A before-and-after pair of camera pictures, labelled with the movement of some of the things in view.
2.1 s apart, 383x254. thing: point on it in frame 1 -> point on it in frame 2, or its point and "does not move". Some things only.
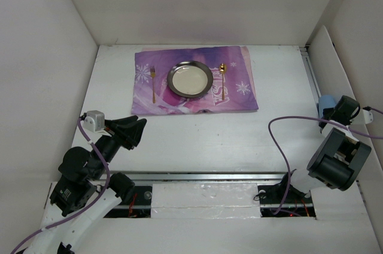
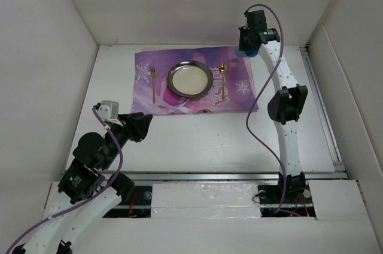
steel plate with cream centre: [190, 79] does not move
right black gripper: [328, 111] -> [242, 45]
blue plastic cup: [326, 101] -> [249, 53]
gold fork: [152, 70] does not move
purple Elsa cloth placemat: [233, 88] does not move
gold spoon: [222, 69] does not move
